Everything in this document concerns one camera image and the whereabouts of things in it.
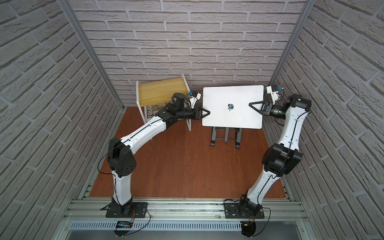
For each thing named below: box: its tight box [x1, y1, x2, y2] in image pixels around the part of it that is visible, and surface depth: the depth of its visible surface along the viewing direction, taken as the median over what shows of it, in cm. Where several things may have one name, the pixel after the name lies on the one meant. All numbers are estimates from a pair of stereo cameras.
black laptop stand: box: [210, 126, 243, 148], surface depth 101 cm
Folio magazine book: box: [143, 103, 166, 123], surface depth 94 cm
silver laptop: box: [202, 85, 264, 129], surface depth 75 cm
